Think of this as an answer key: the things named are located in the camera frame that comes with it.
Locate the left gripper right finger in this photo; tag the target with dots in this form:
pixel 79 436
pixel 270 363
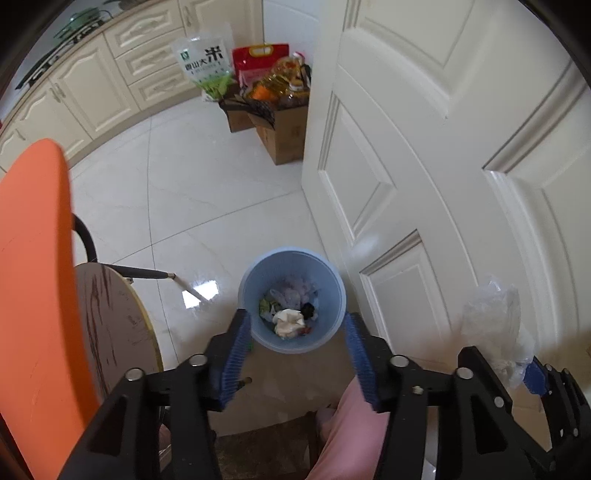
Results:
pixel 398 386

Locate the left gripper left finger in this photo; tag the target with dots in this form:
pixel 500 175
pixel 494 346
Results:
pixel 122 440

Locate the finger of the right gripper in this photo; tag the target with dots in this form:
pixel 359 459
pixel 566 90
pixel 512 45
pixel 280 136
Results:
pixel 492 444
pixel 536 378

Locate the white plastic bag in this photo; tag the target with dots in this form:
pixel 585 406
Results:
pixel 491 321

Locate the black plastic bag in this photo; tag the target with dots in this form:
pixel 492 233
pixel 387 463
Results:
pixel 309 312

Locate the paper ball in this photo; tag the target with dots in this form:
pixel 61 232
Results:
pixel 288 324

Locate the yellow green snack bag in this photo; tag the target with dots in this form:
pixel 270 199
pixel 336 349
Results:
pixel 265 311

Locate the clear bag with bread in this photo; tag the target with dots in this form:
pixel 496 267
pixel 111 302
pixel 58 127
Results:
pixel 293 291

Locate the light blue trash bin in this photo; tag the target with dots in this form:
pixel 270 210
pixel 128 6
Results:
pixel 279 264

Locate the lower kitchen cabinets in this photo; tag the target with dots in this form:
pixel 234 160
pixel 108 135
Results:
pixel 119 74

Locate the pink trouser leg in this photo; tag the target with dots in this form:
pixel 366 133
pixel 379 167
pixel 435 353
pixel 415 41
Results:
pixel 354 438

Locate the wooden round table top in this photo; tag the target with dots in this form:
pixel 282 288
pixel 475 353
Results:
pixel 117 332

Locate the orange round table mat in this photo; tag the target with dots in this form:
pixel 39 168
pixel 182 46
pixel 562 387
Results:
pixel 47 393

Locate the white door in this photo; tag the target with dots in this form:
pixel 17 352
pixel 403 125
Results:
pixel 449 143

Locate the brown cardboard box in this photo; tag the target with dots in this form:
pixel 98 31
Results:
pixel 282 132

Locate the red gift bag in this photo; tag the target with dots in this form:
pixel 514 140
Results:
pixel 253 62

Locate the gas stove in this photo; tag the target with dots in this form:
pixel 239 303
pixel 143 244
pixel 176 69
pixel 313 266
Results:
pixel 57 49

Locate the white rice bag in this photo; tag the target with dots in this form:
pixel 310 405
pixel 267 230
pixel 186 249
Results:
pixel 205 59

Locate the green electric pot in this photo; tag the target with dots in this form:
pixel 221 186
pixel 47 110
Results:
pixel 88 18

